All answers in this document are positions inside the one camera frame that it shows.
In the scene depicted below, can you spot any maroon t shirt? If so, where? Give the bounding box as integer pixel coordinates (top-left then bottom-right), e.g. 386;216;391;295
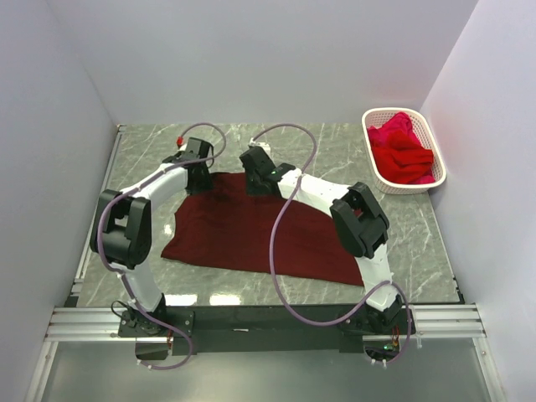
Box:
161;173;363;286

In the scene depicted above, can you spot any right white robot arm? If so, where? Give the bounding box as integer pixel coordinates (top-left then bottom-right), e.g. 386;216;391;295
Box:
240;146;409;333

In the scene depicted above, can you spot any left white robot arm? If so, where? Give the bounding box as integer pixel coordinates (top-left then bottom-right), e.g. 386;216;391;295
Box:
90;137;214;323

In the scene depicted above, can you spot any white plastic laundry basket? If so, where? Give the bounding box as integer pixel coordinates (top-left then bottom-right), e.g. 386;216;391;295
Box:
362;107;446;194

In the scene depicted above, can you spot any pink t shirt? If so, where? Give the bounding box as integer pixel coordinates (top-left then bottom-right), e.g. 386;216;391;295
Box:
368;112;435;185

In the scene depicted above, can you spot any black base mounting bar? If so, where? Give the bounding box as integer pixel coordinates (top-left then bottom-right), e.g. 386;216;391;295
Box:
118;306;415;359

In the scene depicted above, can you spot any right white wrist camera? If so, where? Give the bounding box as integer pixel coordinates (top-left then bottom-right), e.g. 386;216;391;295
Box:
248;139;271;157

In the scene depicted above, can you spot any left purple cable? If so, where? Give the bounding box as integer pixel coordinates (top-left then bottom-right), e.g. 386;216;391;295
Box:
95;121;228;370

